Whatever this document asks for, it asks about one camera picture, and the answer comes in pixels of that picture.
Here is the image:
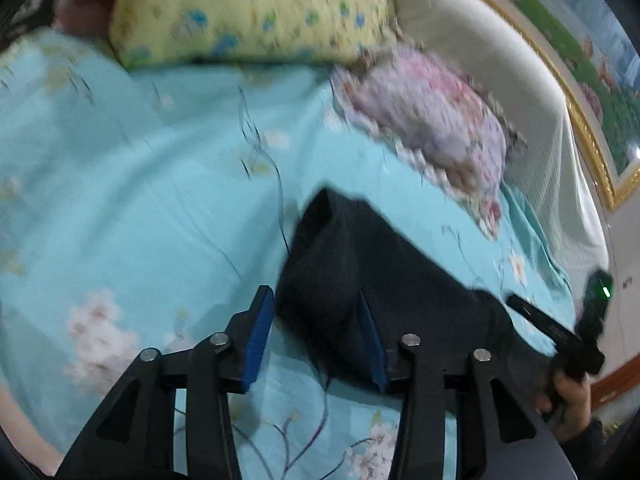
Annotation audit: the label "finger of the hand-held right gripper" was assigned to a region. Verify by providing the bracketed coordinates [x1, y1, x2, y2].
[506, 294, 583, 356]

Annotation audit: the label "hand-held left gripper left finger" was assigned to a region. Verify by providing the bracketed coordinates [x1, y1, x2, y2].
[56, 285, 276, 480]

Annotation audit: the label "gold framed wall picture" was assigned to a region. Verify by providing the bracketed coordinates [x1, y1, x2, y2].
[425, 0, 640, 210]

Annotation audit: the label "person's right forearm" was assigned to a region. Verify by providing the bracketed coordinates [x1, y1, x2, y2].
[559, 417, 608, 480]

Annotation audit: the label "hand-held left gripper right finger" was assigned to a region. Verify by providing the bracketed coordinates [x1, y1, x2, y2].
[359, 288, 576, 480]

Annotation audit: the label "pink floral pillow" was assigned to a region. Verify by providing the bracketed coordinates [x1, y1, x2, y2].
[330, 44, 530, 239]

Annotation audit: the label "black pants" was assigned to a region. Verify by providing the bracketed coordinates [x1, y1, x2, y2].
[275, 188, 566, 423]

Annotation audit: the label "light blue floral bedsheet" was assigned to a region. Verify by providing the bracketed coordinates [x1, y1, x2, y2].
[0, 27, 576, 480]

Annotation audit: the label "yellow floral pillow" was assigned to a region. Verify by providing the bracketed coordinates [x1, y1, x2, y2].
[109, 0, 401, 72]

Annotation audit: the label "white padded headboard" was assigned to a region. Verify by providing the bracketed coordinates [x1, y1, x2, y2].
[390, 0, 611, 286]

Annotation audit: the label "person's right hand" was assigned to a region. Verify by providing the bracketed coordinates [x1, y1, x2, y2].
[536, 372, 593, 442]

